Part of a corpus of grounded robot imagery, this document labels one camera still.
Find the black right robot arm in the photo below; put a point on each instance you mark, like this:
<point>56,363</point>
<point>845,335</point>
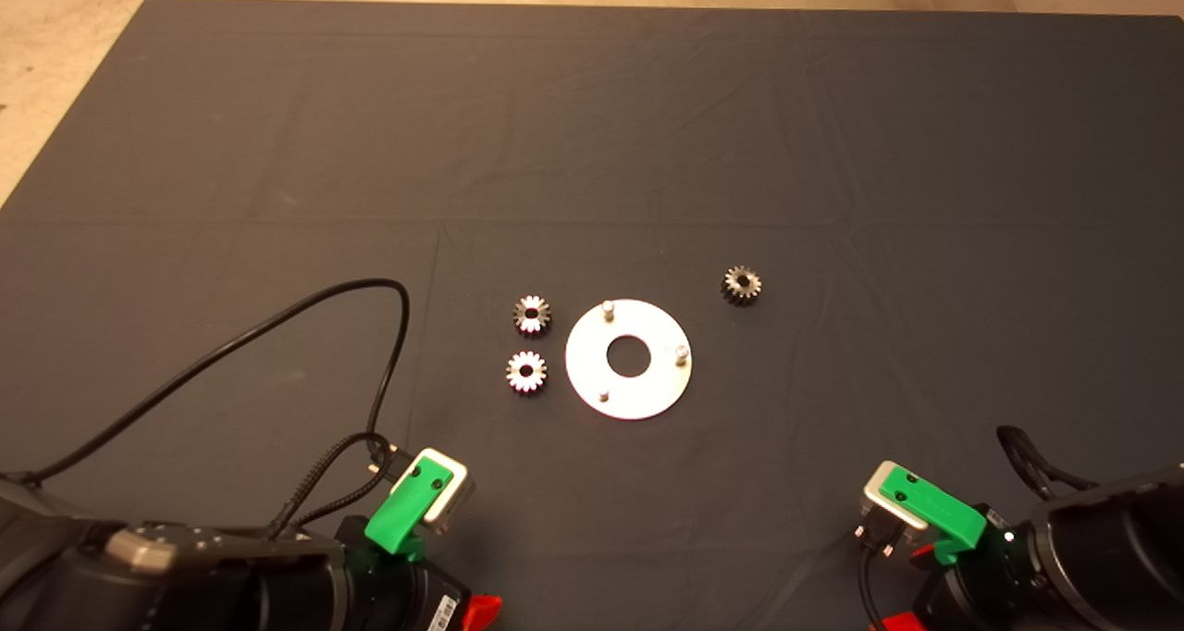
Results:
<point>1110,566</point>

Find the round metal carrier plate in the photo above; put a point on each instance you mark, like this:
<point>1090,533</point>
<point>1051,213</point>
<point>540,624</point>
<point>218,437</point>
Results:
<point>592,377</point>

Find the dark grey table cloth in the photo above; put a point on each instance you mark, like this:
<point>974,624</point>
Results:
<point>592,150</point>

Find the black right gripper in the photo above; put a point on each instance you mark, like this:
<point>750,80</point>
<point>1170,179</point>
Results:
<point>980,594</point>

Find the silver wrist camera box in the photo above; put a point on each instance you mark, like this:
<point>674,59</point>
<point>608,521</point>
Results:
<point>453,497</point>
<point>883,506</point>

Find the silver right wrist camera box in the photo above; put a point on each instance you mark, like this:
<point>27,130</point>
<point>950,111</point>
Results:
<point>883,506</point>

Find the small steel planetary gear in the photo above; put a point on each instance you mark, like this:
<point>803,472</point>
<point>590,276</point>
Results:
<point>515,379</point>
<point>541,324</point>

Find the green left camera mount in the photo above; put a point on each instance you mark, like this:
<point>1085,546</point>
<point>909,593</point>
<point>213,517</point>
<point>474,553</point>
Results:
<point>407,506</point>

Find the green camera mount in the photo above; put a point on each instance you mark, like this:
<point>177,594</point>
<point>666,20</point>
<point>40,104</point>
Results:
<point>407,506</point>
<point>934,506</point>

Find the green right camera mount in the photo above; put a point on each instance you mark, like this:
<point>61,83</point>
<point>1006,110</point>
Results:
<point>934,506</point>

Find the dark gear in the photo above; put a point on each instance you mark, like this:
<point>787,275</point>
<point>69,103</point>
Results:
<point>751,290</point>

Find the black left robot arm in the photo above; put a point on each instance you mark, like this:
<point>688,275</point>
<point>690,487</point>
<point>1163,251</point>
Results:
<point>55,580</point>

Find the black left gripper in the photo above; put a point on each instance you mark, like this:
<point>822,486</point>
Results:
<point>398,599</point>

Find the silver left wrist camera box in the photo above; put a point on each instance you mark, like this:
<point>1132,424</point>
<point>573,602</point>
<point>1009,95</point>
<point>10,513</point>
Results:
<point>453,497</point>

